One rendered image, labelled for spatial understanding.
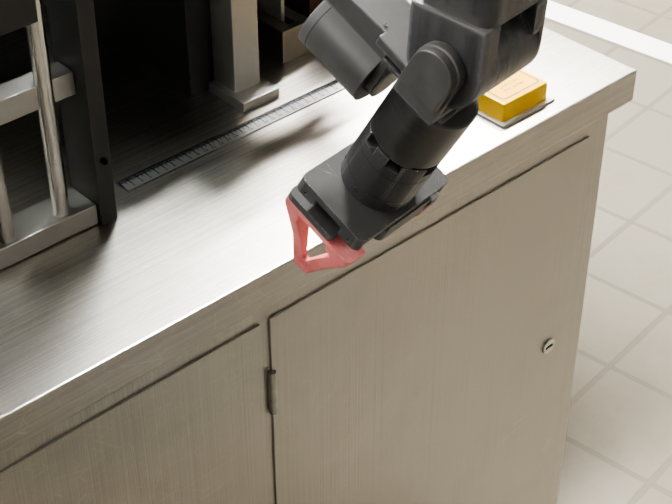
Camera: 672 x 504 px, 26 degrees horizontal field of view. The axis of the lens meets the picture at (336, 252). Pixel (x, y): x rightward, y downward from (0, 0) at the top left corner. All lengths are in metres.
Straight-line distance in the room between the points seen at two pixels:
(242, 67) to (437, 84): 0.67
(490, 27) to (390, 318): 0.71
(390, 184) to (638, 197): 2.07
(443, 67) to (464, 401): 0.91
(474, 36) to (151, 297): 0.52
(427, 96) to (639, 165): 2.25
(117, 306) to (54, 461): 0.15
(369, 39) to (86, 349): 0.43
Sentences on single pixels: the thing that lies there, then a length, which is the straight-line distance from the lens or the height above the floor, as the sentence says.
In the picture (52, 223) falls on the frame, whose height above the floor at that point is 0.92.
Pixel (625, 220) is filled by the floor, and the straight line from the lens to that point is 2.98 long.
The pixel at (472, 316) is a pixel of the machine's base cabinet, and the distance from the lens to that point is 1.67.
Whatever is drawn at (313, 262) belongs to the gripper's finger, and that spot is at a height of 1.06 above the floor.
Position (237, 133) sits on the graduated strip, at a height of 0.90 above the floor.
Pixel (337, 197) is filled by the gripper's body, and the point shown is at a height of 1.13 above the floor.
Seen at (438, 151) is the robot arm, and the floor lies 1.18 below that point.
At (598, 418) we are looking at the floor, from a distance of 2.52.
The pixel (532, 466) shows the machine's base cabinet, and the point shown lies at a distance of 1.99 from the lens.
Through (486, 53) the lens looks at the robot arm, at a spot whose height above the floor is 1.28.
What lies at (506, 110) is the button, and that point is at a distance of 1.53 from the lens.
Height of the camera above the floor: 1.71
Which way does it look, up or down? 37 degrees down
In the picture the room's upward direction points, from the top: straight up
